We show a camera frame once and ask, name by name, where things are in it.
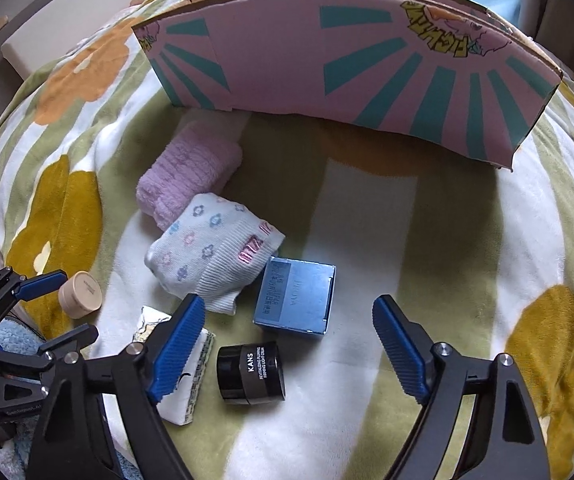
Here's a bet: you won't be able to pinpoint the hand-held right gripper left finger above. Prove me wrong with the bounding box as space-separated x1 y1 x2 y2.
27 294 207 480

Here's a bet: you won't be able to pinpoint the floral fleece blanket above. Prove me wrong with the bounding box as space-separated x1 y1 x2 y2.
0 0 574 480

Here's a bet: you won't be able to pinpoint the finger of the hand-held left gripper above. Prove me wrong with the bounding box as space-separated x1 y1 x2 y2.
0 324 99 377
0 267 68 322

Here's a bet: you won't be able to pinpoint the purple fluffy socks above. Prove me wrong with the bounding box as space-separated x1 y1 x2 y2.
136 125 244 231

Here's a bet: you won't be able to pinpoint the black cream jar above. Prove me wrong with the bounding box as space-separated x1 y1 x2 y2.
216 342 288 405

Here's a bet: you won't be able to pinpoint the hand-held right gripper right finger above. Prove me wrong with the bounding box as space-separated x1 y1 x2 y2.
372 295 552 480

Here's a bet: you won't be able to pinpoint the blue square box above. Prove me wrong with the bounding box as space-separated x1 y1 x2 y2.
253 256 338 336

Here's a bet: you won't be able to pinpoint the white tissue pack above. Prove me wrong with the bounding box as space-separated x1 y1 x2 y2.
126 306 216 427

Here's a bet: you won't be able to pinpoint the light blue fluffy cloth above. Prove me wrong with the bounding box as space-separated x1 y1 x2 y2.
0 319 143 480

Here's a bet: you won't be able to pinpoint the pink printed cardboard box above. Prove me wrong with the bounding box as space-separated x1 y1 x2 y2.
131 0 565 173

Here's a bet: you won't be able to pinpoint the white cushion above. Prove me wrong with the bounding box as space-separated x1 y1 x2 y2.
1 0 168 81

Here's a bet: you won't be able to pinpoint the white floral socks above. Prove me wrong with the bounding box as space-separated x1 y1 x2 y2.
144 193 286 316

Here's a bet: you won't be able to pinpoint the beige round jar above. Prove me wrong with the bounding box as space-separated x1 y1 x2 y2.
58 271 103 319

